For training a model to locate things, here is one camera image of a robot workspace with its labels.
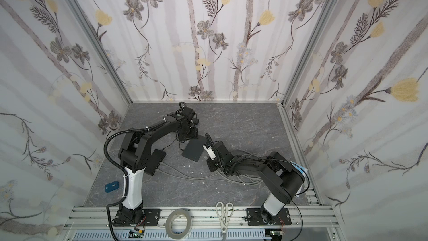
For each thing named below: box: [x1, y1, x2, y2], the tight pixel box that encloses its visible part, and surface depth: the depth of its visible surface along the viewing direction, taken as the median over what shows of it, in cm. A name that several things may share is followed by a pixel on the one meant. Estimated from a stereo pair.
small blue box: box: [104, 180, 120, 193], surface depth 84 cm
